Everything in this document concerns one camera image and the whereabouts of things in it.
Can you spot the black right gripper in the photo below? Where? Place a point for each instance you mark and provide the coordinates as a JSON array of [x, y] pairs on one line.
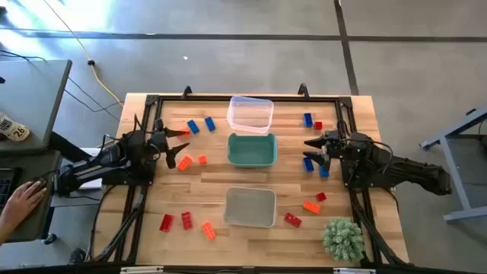
[[333, 150]]

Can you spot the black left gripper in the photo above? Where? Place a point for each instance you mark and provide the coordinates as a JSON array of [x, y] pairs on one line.
[[159, 141]]

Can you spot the small orange toy block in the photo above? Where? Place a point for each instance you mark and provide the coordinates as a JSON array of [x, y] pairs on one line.
[[202, 159], [186, 132]]

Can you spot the blue toy block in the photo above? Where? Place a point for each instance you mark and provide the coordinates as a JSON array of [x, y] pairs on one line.
[[210, 124], [324, 173], [193, 126], [308, 165], [308, 120]]

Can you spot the long orange toy block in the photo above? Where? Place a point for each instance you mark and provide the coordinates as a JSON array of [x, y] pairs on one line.
[[312, 207], [208, 230], [185, 163]]

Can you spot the long red toy block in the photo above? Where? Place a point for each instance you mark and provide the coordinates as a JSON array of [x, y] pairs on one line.
[[186, 220], [166, 223], [292, 220]]

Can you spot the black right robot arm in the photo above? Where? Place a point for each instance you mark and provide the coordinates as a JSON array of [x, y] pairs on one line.
[[411, 169]]

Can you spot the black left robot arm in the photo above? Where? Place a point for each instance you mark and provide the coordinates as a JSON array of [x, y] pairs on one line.
[[95, 163]]

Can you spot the person's forearm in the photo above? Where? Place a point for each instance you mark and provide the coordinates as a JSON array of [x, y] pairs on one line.
[[4, 230]]

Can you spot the small red toy block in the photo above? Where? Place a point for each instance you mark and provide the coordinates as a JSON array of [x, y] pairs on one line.
[[318, 125], [321, 196]]

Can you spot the teal plastic bin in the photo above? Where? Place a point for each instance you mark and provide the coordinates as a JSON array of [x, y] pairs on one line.
[[252, 150]]

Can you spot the clear plastic bin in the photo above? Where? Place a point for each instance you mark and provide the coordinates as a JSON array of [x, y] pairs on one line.
[[250, 114]]

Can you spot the white plastic bin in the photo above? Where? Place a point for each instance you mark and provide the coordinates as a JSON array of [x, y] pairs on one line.
[[250, 207]]

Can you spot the small green artificial plant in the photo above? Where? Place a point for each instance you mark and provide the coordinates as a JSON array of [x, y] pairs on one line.
[[343, 239]]

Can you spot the black computer mouse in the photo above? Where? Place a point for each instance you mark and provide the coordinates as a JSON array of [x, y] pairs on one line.
[[40, 182]]

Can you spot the black desk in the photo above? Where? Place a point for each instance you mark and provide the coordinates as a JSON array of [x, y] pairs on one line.
[[34, 167]]

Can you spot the black caster wheel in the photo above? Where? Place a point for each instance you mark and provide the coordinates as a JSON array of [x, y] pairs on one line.
[[78, 255], [49, 239]]

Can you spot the grey office desk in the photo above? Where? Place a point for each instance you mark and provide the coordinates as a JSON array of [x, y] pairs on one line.
[[34, 95]]

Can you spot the person's hand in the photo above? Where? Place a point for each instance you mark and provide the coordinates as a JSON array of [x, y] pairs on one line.
[[23, 201]]

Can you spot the black keyboard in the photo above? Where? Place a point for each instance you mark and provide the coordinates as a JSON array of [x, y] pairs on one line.
[[4, 186]]

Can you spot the black frame clamp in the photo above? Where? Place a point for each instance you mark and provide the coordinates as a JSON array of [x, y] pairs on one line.
[[186, 92], [303, 90]]

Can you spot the black aluminium table frame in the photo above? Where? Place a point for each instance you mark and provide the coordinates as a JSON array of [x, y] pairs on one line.
[[289, 99]]

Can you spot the silver metal bracket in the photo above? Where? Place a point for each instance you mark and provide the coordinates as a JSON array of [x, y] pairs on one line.
[[141, 269], [354, 271]]

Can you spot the blue-grey table frame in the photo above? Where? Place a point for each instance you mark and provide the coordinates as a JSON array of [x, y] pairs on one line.
[[458, 179]]

